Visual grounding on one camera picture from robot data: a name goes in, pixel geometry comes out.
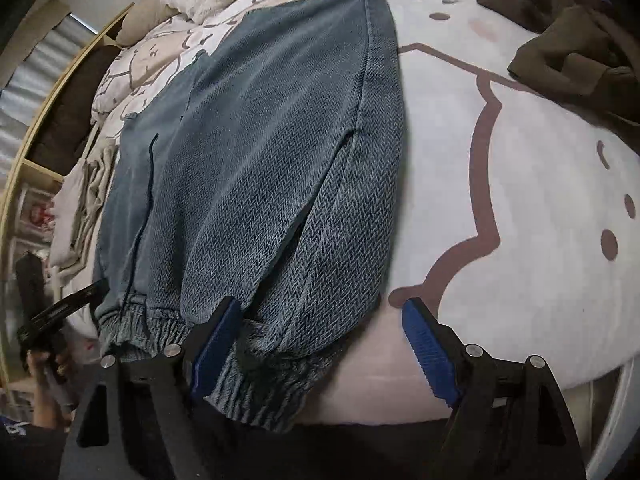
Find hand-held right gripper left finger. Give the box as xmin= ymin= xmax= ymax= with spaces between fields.
xmin=60 ymin=296 xmax=246 ymax=480

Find beige printed valance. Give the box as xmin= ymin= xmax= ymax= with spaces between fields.
xmin=20 ymin=0 xmax=71 ymax=61

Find wooden bedside shelf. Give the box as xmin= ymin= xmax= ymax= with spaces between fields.
xmin=0 ymin=2 xmax=136 ymax=391

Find grey curtain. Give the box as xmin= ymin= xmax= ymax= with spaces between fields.
xmin=0 ymin=15 xmax=96 ymax=171

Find person's left hand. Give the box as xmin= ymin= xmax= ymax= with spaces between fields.
xmin=25 ymin=350 xmax=76 ymax=428

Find dark brown garment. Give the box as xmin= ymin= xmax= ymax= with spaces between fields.
xmin=477 ymin=0 xmax=640 ymax=126

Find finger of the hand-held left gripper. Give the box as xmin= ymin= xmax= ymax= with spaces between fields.
xmin=30 ymin=280 xmax=108 ymax=330

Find blue-grey herringbone pants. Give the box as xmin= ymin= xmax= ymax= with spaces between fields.
xmin=92 ymin=0 xmax=405 ymax=433

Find bear printed blanket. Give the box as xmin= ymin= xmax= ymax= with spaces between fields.
xmin=90 ymin=0 xmax=640 ymax=421

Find beige rolled duvet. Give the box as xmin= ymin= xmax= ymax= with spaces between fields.
xmin=116 ymin=0 xmax=178 ymax=46

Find framed red picture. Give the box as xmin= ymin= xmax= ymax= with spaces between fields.
xmin=15 ymin=185 xmax=56 ymax=241

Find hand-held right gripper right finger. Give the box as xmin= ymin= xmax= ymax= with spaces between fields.
xmin=401 ymin=297 xmax=586 ymax=480

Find white laundry basket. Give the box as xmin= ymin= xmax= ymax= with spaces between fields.
xmin=585 ymin=355 xmax=640 ymax=480

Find stack of folded beige clothes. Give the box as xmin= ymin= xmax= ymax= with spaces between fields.
xmin=47 ymin=137 xmax=121 ymax=281

